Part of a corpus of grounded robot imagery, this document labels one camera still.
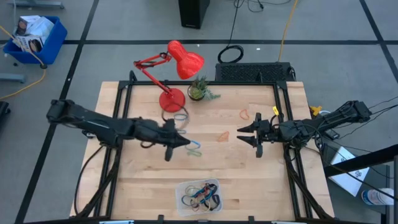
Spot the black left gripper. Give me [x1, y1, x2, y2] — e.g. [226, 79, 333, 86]
[136, 117, 192, 162]

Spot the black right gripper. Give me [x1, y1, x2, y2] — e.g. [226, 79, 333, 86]
[236, 112, 281, 159]

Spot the thin red rubber band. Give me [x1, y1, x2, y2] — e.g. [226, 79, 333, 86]
[198, 183, 218, 203]

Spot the wide blue rubber band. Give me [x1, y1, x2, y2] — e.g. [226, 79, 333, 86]
[182, 183, 218, 206]

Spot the long black rubber band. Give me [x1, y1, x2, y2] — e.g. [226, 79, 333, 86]
[182, 194, 206, 212]

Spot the short black rubber band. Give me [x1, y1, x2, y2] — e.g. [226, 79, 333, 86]
[210, 191, 221, 212]

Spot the green rubber band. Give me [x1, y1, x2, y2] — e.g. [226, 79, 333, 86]
[185, 148, 203, 158]

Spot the clear plastic bin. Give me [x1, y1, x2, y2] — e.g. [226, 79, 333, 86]
[175, 178, 223, 218]

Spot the red desk lamp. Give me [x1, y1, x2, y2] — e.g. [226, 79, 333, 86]
[133, 39, 206, 113]

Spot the potted succulent plant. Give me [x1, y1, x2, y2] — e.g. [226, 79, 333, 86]
[187, 75, 221, 102]

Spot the yellow plastic clamp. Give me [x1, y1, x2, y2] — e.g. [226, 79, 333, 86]
[309, 105, 323, 118]

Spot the black metal bar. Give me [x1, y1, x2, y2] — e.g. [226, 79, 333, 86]
[323, 144, 398, 178]

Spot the black computer tower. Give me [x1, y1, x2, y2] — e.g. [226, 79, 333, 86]
[178, 0, 211, 30]

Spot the white plastic bottle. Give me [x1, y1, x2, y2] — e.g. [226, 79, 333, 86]
[361, 187, 395, 206]

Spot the blue plastic storage tub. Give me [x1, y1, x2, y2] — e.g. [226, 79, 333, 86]
[2, 15, 68, 65]

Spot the grey table foot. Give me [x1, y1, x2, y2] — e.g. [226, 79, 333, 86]
[0, 73, 27, 84]
[7, 0, 65, 10]

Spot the white printed cardboard box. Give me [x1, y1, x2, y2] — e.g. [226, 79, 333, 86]
[14, 34, 44, 53]
[15, 15, 41, 35]

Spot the black caster base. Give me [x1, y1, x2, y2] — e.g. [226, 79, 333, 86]
[0, 101, 11, 124]

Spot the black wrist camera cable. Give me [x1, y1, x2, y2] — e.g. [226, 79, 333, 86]
[160, 106, 190, 131]

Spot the black aluminium table frame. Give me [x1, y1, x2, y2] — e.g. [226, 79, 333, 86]
[70, 70, 335, 224]

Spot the coiled black cable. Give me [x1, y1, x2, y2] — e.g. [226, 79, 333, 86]
[216, 0, 245, 64]

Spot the yellow floor cable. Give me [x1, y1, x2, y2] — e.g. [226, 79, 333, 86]
[277, 0, 299, 62]
[0, 25, 47, 100]

